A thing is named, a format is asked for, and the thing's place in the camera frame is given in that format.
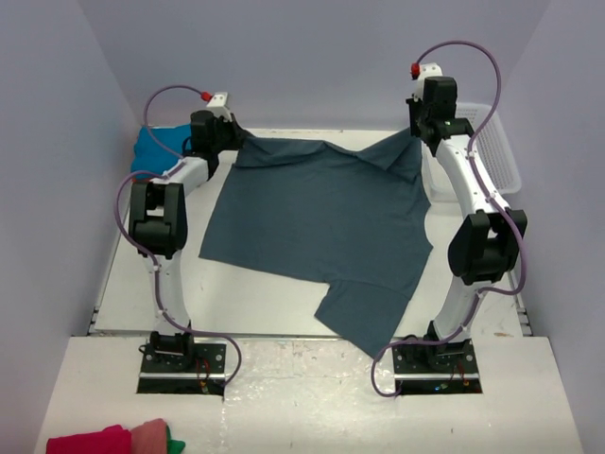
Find grey-blue t-shirt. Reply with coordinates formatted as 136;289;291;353
199;130;432;357

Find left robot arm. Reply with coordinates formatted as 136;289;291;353
121;108;248;372

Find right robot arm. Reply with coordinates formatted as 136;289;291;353
393;75;527;374

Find folded blue t-shirt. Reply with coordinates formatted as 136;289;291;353
130;124;191;174

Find white plastic basket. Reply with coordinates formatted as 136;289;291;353
422;102;522;202

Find pink folded cloth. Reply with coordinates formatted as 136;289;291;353
130;419;167;454

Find green cloth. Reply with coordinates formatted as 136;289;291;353
166;427;186;454

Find magenta folded cloth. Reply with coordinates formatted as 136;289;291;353
45;425;132;454

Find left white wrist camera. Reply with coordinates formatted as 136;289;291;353
200;92;233;122

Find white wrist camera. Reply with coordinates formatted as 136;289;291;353
200;92;233;122
410;62;442;98

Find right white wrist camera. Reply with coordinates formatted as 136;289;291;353
410;62;442;98

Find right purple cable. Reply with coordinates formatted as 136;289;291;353
371;41;527;399

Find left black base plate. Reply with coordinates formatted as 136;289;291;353
136;342;227;397

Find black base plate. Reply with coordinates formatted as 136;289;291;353
136;342;227;397
391;340;483;396

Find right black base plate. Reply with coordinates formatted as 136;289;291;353
391;340;483;396

